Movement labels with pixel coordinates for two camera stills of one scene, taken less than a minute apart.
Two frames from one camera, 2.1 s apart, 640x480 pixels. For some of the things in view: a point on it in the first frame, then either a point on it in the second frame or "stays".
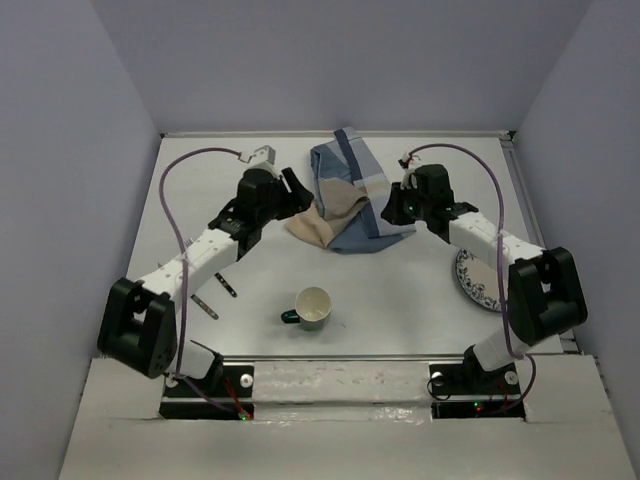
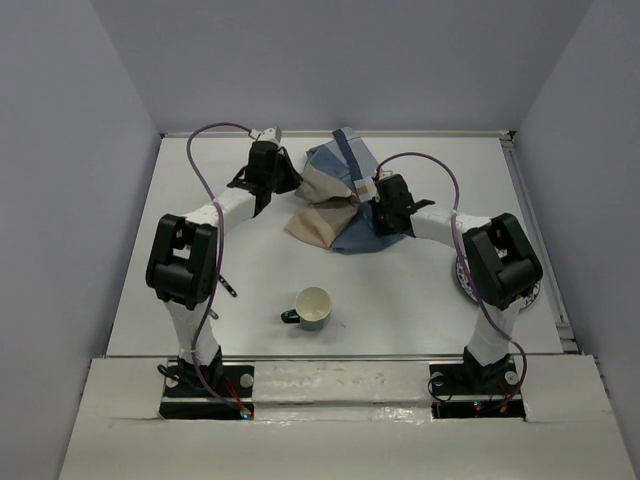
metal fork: x=225 y=285 stays
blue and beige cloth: x=350 y=188 stays
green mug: x=312 y=307 stays
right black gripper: x=391 y=212 → x=376 y=204
